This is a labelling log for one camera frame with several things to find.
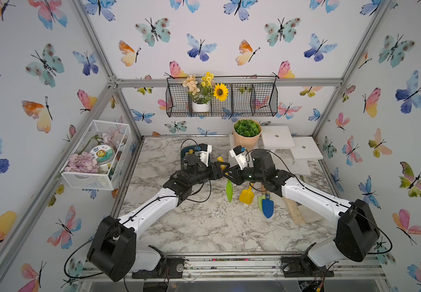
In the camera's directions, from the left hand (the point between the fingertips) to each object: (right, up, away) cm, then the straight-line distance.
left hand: (228, 164), depth 76 cm
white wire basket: (-47, +12, +3) cm, 49 cm away
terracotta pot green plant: (+9, +14, +8) cm, 19 cm away
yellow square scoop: (+10, -17, +18) cm, 27 cm away
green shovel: (0, -9, +1) cm, 9 cm away
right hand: (-1, -3, +1) cm, 3 cm away
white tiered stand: (+33, +5, +17) cm, 37 cm away
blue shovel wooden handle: (+21, -21, +15) cm, 33 cm away
